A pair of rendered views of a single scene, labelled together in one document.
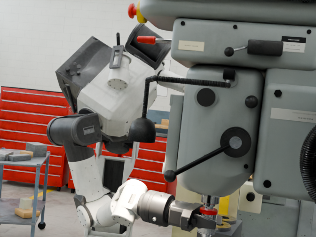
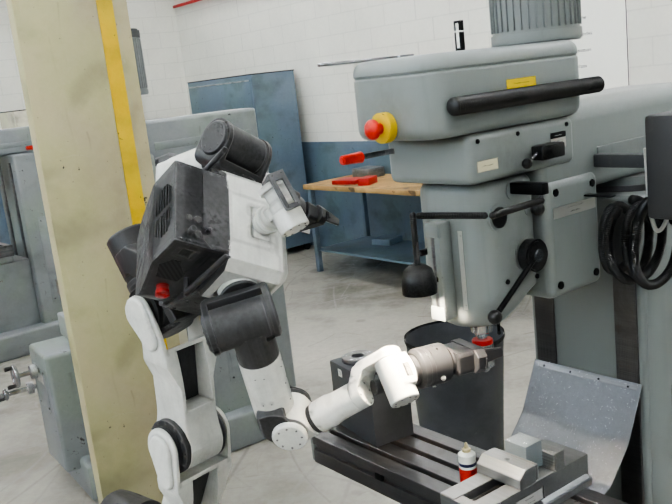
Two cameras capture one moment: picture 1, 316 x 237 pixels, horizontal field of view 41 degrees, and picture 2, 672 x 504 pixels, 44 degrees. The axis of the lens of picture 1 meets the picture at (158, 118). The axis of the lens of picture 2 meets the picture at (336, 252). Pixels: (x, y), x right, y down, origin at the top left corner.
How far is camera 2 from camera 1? 1.41 m
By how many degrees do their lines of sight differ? 49
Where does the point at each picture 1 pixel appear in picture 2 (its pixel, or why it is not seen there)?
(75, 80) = (211, 242)
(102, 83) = (244, 234)
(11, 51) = not seen: outside the picture
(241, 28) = (521, 133)
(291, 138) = (569, 233)
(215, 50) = (506, 163)
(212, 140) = (509, 261)
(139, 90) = not seen: hidden behind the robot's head
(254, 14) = (531, 117)
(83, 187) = (282, 395)
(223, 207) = not seen: hidden behind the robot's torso
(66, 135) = (258, 331)
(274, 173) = (563, 272)
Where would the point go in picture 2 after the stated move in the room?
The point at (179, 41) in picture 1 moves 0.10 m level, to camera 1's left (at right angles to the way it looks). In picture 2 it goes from (478, 163) to (450, 171)
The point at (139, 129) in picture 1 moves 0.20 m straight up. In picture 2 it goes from (430, 279) to (421, 180)
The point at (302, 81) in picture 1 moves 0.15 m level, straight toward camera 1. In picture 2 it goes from (564, 174) to (620, 177)
